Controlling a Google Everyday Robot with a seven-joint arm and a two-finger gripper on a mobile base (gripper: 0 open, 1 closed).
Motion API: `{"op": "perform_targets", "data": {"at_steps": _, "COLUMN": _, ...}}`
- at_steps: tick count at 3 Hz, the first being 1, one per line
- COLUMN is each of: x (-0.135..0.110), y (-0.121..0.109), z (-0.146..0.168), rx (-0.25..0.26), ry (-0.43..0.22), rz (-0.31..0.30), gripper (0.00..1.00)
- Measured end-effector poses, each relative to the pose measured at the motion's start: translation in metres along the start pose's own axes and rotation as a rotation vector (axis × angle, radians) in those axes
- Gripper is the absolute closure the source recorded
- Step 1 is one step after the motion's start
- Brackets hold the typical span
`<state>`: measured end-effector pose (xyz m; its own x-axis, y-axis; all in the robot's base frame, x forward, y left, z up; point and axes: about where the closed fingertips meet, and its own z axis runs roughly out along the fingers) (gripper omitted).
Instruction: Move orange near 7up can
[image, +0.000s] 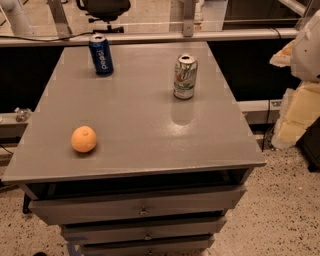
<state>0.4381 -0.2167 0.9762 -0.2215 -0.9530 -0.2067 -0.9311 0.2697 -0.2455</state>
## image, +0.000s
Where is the middle grey drawer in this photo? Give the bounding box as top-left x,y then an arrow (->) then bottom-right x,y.
62,216 -> 226,245

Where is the crumpled clear plastic object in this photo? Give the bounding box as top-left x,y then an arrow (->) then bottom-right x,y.
14,107 -> 32,122

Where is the grey drawer cabinet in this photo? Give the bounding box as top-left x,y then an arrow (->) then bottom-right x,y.
1,41 -> 267,256

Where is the orange fruit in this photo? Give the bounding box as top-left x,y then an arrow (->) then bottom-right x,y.
71,126 -> 97,153

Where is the grey drawer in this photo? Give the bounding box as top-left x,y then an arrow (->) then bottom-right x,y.
62,216 -> 226,245
29,185 -> 246,225
81,235 -> 213,256

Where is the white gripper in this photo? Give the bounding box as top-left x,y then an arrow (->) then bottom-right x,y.
269,10 -> 320,149

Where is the grey metal rail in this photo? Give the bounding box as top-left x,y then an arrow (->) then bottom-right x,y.
0,28 -> 298,47

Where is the green white 7up can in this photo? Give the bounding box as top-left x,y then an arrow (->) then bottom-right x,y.
173,53 -> 198,100

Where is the top grey drawer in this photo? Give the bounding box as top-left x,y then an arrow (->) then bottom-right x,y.
29,185 -> 246,225

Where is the bottom grey drawer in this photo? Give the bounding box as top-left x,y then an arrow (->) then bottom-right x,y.
81,235 -> 213,256

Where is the blue pepsi can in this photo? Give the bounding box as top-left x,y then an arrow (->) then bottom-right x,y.
89,34 -> 114,76

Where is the black office chair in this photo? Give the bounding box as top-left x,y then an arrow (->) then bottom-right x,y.
76,0 -> 131,33

